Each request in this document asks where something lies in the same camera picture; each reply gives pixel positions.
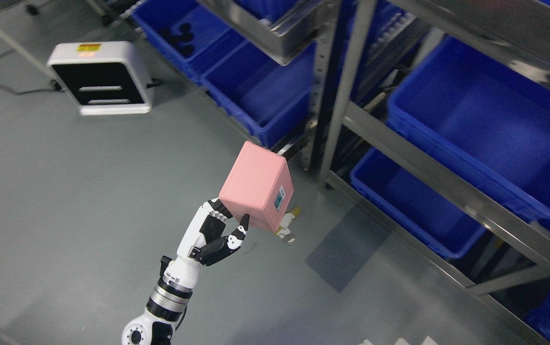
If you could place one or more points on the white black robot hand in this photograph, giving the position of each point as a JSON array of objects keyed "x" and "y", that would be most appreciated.
[{"x": 204, "y": 244}]

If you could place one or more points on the pink plastic storage box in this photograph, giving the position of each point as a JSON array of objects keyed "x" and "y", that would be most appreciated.
[{"x": 259, "y": 184}]

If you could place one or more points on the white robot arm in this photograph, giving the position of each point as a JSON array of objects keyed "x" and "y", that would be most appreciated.
[{"x": 163, "y": 313}]

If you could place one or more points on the steel shelf rack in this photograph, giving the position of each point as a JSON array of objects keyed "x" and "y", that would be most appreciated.
[{"x": 360, "y": 64}]

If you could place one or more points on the blue bin centre top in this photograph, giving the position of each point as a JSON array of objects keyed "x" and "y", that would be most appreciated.
[{"x": 269, "y": 100}]

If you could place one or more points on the white black floor device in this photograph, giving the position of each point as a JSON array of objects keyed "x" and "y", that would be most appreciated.
[{"x": 103, "y": 78}]

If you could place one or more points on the blue bin with black items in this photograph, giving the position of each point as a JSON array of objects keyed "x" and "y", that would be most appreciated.
[{"x": 189, "y": 36}]

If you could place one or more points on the blue bin lower middle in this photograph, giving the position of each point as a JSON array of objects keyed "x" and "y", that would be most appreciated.
[{"x": 428, "y": 216}]

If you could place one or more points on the large blue bin right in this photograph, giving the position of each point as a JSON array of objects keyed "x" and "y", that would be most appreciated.
[{"x": 483, "y": 121}]

